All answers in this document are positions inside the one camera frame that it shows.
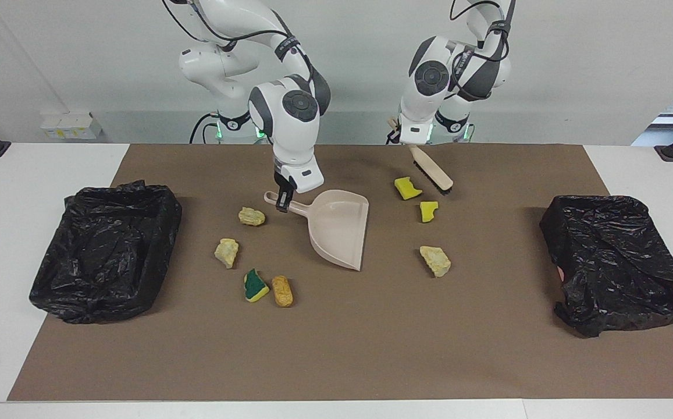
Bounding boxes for beige plastic dustpan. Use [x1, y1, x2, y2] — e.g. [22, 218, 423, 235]
[263, 189, 370, 272]

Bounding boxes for pale ragged bread chunk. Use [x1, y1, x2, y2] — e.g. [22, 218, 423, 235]
[214, 237, 240, 269]

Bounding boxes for green and yellow sponge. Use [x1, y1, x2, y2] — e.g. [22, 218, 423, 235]
[244, 268, 270, 303]

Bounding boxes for golden brown bread roll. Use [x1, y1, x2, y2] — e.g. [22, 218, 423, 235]
[271, 275, 294, 308]

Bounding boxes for large notched yellow sponge piece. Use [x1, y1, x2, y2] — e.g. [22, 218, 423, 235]
[394, 176, 423, 201]

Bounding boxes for beige hand brush black bristles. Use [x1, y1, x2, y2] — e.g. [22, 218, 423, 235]
[408, 144, 455, 193]

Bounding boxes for pale layered bread chunk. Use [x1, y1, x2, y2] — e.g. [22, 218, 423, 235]
[419, 246, 453, 278]

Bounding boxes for black bag-lined open bin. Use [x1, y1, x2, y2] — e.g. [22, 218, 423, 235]
[29, 180, 183, 325]

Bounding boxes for black bagged bin pink spot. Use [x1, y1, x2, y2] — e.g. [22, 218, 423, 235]
[539, 194, 673, 338]

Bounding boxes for brown table mat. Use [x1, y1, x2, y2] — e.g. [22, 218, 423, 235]
[8, 144, 673, 402]

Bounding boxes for black right base cable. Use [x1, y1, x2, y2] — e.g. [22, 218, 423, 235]
[189, 112, 222, 145]

